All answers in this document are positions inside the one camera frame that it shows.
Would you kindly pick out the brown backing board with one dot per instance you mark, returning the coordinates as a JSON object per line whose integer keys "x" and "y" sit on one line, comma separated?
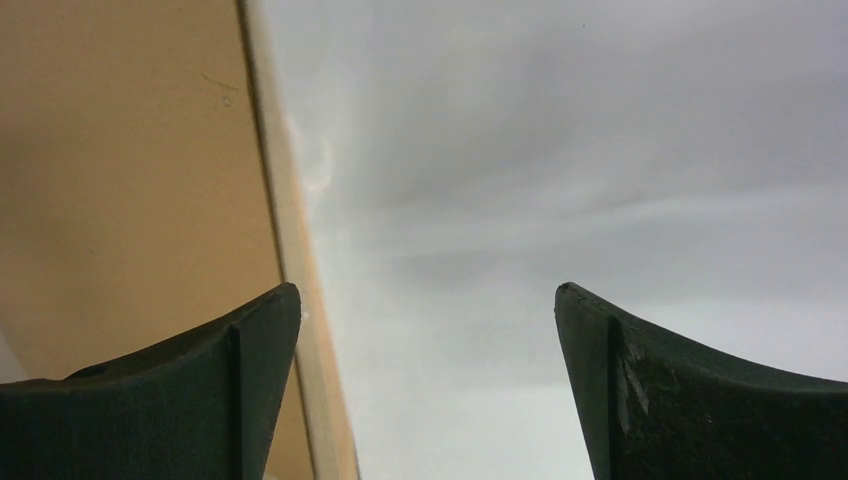
{"x": 134, "y": 197}

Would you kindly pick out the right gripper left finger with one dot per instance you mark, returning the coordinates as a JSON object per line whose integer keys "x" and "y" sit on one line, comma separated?
{"x": 203, "y": 404}

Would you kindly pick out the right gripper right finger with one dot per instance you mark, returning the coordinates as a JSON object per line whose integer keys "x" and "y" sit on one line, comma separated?
{"x": 653, "y": 404}

